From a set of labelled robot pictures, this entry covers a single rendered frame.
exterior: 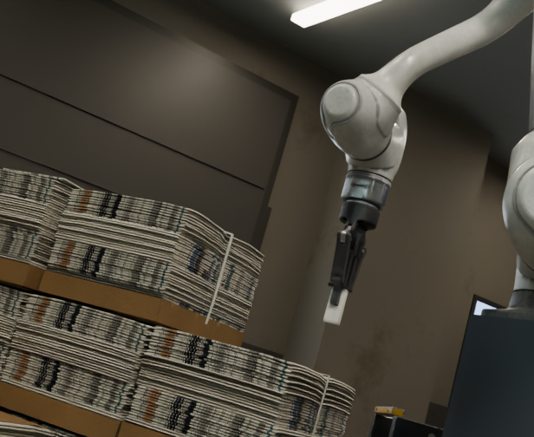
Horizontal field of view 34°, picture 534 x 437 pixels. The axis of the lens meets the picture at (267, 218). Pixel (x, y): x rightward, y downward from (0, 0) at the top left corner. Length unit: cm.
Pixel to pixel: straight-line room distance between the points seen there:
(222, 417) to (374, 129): 57
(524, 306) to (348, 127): 43
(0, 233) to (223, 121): 477
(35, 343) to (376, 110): 78
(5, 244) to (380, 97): 80
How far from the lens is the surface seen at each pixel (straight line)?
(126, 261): 169
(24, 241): 179
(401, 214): 696
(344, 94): 153
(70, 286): 175
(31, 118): 593
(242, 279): 190
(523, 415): 148
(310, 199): 695
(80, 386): 167
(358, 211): 167
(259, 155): 665
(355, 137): 155
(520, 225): 136
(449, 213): 731
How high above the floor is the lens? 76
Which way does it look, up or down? 11 degrees up
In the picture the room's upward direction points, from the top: 16 degrees clockwise
